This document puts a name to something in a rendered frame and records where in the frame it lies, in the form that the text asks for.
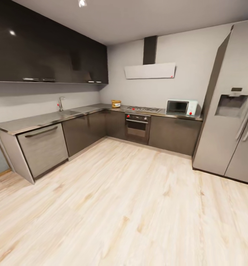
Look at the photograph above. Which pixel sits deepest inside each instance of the burner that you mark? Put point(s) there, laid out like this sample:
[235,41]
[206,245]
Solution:
[144,109]

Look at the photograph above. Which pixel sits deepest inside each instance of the fridge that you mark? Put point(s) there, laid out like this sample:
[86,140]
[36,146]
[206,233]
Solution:
[222,146]

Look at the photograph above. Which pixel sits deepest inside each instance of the range hood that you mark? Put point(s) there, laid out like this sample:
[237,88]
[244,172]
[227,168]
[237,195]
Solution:
[149,69]

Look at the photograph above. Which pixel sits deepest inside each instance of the dishwasher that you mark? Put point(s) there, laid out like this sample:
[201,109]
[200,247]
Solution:
[44,149]

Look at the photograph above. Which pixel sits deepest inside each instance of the drop in sink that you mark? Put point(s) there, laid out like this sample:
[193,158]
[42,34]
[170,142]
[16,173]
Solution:
[71,112]

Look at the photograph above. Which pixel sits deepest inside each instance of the popcorn bag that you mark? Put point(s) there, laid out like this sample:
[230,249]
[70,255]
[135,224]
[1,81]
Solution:
[116,103]

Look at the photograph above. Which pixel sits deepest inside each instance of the microwave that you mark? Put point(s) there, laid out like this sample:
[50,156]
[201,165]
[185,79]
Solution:
[181,106]

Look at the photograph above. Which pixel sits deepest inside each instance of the oven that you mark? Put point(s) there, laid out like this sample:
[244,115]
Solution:
[137,125]

